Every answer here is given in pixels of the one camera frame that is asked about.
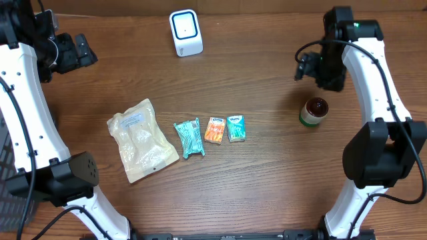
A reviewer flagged green lidded container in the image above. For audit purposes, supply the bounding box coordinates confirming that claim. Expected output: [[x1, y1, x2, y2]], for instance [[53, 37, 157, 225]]
[[299, 97, 329, 127]]

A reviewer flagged clear white plastic pouch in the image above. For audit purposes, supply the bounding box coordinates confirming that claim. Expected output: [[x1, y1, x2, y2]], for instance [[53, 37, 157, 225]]
[[107, 99, 179, 183]]

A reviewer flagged teal tissue pack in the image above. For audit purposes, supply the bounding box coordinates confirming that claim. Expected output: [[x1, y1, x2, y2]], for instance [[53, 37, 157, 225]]
[[226, 115, 246, 142]]

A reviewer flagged teal crinkled snack packet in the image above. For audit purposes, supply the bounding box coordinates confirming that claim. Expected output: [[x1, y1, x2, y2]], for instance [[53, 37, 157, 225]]
[[173, 117, 205, 159]]

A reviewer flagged orange tissue pack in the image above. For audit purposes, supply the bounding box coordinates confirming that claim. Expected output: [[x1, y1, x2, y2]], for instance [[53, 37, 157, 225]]
[[204, 117, 226, 145]]

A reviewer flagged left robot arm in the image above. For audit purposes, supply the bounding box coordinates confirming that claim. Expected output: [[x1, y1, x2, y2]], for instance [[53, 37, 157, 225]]
[[1, 0, 137, 239]]

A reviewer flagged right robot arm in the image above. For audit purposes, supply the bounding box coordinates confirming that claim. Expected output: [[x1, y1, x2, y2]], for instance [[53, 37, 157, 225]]
[[283, 6, 426, 239]]

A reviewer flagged white barcode scanner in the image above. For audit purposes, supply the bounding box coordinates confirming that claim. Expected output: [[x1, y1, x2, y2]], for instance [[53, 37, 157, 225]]
[[169, 9, 203, 57]]

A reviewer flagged brown cardboard backdrop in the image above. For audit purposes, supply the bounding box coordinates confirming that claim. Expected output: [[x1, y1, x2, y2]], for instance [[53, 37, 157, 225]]
[[42, 0, 426, 17]]

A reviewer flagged grey plastic mesh basket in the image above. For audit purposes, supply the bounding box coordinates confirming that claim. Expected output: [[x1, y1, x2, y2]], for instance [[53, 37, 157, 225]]
[[0, 115, 25, 232]]

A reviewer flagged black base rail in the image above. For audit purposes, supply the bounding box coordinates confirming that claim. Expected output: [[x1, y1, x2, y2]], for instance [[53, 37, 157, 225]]
[[131, 229, 334, 240]]

